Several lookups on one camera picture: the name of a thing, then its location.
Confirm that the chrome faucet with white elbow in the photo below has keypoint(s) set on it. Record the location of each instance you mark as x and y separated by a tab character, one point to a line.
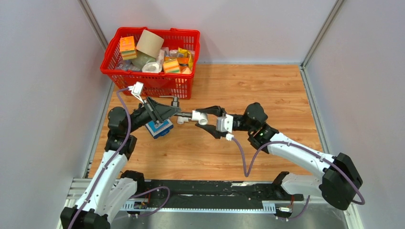
181	120

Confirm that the dark grey metal faucet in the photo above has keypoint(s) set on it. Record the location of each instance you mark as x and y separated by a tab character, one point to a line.
176	103

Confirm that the red plastic shopping basket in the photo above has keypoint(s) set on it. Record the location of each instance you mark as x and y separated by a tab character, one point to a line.
155	84

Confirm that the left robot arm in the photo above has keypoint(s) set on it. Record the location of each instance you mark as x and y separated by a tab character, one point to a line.
104	197

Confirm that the orange striped sponge block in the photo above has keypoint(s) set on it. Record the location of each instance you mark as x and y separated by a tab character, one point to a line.
171	66

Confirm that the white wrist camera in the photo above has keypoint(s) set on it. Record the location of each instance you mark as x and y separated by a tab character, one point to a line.
136	91
224	126

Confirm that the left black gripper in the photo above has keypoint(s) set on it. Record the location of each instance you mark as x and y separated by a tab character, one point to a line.
164	111

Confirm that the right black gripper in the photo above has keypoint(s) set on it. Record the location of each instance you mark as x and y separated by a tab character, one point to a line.
212	130

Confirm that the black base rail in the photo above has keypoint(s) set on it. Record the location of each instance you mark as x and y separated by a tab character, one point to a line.
202	194

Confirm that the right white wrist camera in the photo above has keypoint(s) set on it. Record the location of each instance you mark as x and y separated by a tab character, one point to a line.
224	126

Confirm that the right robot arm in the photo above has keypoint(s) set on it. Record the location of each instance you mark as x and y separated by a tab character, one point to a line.
334	178

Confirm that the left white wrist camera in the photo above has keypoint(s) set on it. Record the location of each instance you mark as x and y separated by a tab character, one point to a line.
136	91

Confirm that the brown cardboard tape roll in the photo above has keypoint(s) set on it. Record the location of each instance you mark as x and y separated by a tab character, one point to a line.
150	44

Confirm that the white tape roll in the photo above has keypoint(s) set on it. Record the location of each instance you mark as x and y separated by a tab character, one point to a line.
152	67

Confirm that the pale green tape roll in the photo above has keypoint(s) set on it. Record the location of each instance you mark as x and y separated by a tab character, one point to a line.
142	59

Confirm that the yellow snack packet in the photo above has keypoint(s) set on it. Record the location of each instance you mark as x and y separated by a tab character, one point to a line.
185	58

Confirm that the blue razor package box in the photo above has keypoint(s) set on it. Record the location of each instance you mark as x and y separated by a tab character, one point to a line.
159	130

